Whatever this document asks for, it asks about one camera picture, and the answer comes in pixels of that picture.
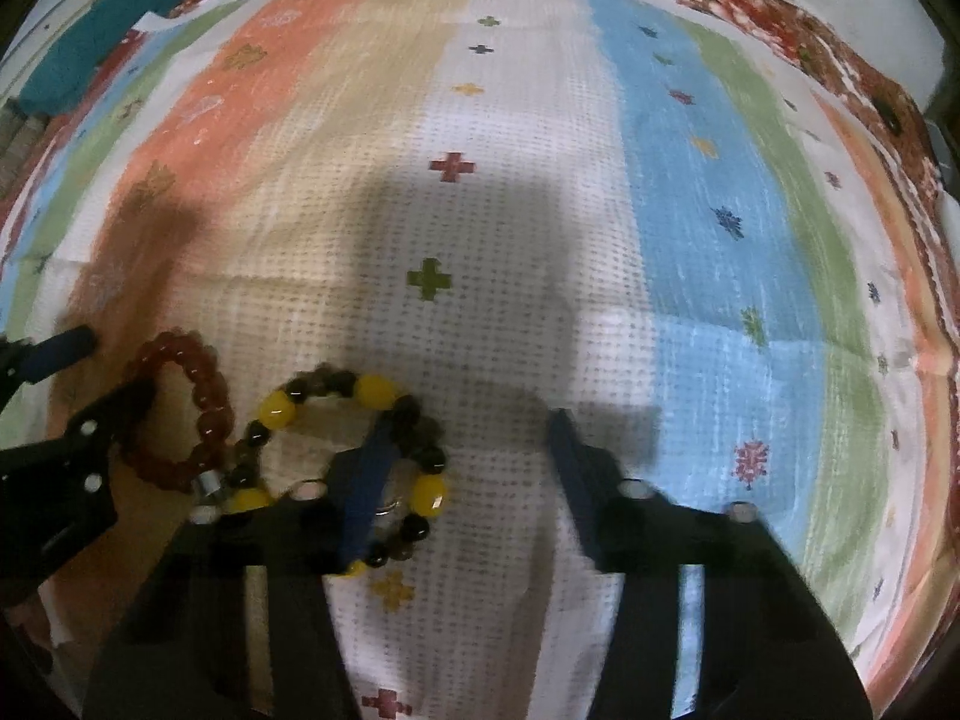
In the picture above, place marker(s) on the striped pastel blanket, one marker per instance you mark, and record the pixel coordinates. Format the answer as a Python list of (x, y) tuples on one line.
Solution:
[(525, 240)]

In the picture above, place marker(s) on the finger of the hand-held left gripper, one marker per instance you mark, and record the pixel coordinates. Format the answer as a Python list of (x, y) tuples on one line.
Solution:
[(60, 349), (116, 412)]

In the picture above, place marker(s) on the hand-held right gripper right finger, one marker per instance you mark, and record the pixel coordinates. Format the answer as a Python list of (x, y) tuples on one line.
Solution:
[(574, 472)]

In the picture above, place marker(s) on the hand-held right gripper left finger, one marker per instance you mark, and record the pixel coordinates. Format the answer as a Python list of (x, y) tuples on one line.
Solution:
[(367, 487)]

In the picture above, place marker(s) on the small black object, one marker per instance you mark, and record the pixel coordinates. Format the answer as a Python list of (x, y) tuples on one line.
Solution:
[(891, 118)]

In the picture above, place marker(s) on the teal pillow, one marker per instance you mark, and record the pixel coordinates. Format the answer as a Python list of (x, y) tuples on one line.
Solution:
[(112, 22)]

